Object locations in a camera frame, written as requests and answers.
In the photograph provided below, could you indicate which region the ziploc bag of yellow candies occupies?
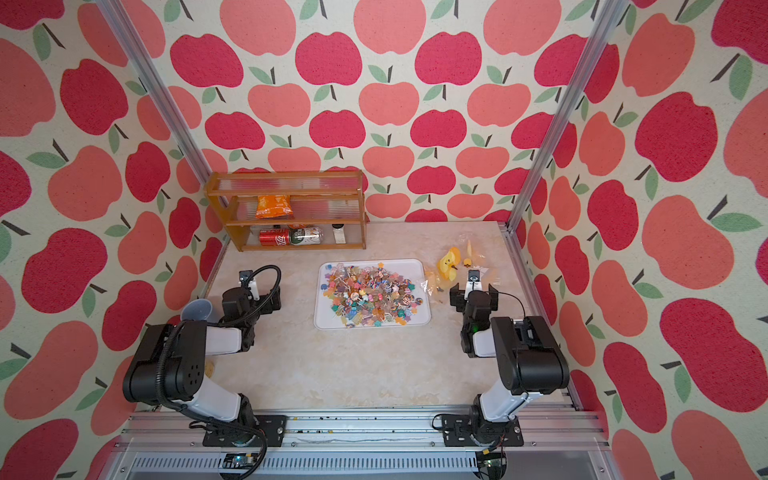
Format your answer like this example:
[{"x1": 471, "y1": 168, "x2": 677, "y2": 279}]
[{"x1": 422, "y1": 234, "x2": 503, "y2": 303}]

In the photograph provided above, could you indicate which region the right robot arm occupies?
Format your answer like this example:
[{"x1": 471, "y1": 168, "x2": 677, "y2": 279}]
[{"x1": 438, "y1": 282, "x2": 570, "y2": 448}]

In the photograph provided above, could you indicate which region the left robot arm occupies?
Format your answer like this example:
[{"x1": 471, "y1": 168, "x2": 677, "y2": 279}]
[{"x1": 122, "y1": 284, "x2": 286, "y2": 448}]

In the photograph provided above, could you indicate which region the poured candies pile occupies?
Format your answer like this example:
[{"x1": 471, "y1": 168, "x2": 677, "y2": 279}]
[{"x1": 320, "y1": 262, "x2": 426, "y2": 328}]

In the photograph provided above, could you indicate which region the orange snack bag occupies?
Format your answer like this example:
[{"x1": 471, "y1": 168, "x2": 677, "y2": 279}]
[{"x1": 255, "y1": 195, "x2": 294, "y2": 219}]

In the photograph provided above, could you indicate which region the grey blue mug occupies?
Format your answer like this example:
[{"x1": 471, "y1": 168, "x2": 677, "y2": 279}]
[{"x1": 180, "y1": 298, "x2": 214, "y2": 323}]

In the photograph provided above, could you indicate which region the white plastic tray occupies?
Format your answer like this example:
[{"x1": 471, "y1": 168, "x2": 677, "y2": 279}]
[{"x1": 313, "y1": 258, "x2": 433, "y2": 331}]

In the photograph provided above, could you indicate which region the red soda can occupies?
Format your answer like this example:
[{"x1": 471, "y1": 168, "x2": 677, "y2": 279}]
[{"x1": 258, "y1": 228, "x2": 291, "y2": 247}]

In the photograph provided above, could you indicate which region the green soda can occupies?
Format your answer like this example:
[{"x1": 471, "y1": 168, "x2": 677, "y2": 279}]
[{"x1": 290, "y1": 226, "x2": 323, "y2": 246}]

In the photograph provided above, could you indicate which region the wooden shelf rack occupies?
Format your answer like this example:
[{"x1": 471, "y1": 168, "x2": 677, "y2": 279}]
[{"x1": 204, "y1": 170, "x2": 367, "y2": 252}]

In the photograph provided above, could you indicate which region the small white bottle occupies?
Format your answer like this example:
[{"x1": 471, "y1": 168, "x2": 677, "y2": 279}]
[{"x1": 332, "y1": 224, "x2": 347, "y2": 245}]

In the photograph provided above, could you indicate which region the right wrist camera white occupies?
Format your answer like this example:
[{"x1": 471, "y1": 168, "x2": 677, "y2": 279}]
[{"x1": 464, "y1": 269, "x2": 483, "y2": 299}]

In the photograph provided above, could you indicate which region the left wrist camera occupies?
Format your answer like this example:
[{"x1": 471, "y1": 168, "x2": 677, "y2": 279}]
[{"x1": 239, "y1": 270, "x2": 260, "y2": 301}]

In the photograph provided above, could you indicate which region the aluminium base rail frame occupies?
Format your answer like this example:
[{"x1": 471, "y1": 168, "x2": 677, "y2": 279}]
[{"x1": 94, "y1": 405, "x2": 621, "y2": 479}]

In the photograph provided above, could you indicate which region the left aluminium corner post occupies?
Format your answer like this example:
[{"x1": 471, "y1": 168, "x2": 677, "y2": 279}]
[{"x1": 96, "y1": 0, "x2": 211, "y2": 186}]

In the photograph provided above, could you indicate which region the aluminium corner post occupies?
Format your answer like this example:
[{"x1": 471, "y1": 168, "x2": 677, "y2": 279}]
[
  {"x1": 504, "y1": 0, "x2": 630, "y2": 234},
  {"x1": 96, "y1": 0, "x2": 211, "y2": 186}
]

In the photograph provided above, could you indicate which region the right aluminium corner post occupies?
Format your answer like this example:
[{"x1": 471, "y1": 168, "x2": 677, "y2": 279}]
[{"x1": 504, "y1": 0, "x2": 630, "y2": 234}]

